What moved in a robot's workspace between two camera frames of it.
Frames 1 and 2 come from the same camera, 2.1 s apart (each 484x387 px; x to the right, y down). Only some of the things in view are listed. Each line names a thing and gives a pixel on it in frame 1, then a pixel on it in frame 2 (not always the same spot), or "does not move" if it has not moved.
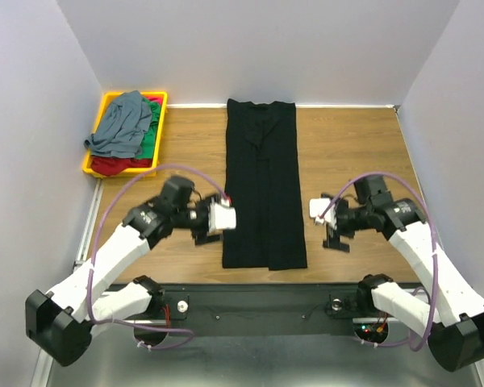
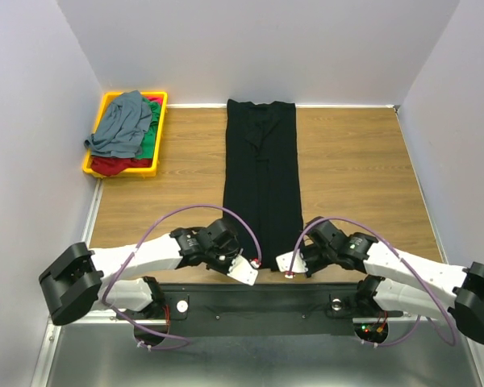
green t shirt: [150, 137] does not move
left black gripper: [201, 237] to [233, 252]
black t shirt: [261, 180] does not move
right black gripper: [332, 235] to [311, 269]
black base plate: [261, 309] does not move
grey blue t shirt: [121, 131] does not move
